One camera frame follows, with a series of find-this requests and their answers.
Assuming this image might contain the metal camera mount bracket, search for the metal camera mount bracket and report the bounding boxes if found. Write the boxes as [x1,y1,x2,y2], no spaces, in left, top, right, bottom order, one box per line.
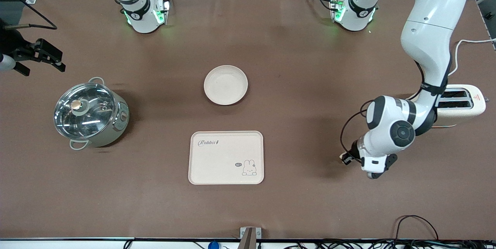
[239,227,262,249]

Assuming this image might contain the white toaster power cable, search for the white toaster power cable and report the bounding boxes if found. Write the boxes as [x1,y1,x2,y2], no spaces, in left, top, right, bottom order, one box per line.
[449,38,496,77]

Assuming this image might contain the glass pot lid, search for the glass pot lid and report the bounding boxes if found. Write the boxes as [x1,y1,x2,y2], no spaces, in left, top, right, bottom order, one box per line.
[53,82,117,140]

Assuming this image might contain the pale green electric pot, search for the pale green electric pot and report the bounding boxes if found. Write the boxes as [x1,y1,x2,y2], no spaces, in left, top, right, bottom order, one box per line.
[53,76,130,151]

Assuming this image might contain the black cable bundle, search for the black cable bundle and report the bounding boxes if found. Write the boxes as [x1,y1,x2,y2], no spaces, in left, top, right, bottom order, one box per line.
[283,239,496,249]

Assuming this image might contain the brown table cover mat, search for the brown table cover mat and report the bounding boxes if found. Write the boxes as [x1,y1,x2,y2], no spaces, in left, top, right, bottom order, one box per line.
[0,0,496,240]

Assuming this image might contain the round cream plate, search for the round cream plate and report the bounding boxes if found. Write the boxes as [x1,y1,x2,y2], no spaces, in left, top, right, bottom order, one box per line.
[204,65,248,106]

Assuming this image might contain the black looped cable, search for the black looped cable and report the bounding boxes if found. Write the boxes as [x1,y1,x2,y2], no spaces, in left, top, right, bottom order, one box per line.
[394,214,439,242]

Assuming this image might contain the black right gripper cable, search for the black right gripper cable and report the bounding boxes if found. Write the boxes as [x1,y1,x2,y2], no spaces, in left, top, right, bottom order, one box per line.
[0,0,59,31]

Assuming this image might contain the cream two-slot toaster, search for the cream two-slot toaster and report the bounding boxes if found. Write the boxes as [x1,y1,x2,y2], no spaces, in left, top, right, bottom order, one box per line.
[433,84,487,128]

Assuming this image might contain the cream rabbit print tray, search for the cream rabbit print tray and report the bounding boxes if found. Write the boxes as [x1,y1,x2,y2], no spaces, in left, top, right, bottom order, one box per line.
[188,131,265,185]

